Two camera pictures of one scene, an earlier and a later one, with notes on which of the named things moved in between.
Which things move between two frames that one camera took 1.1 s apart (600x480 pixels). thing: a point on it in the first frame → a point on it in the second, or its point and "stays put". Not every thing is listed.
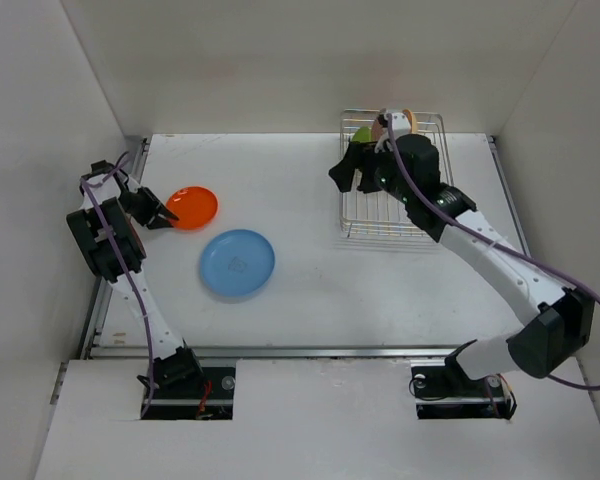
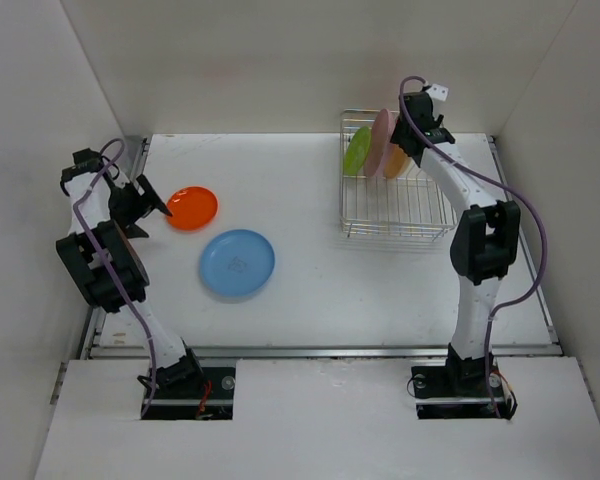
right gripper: [344, 171] → [398, 131]
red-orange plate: [195, 207] stays put
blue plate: [236, 261] stays put
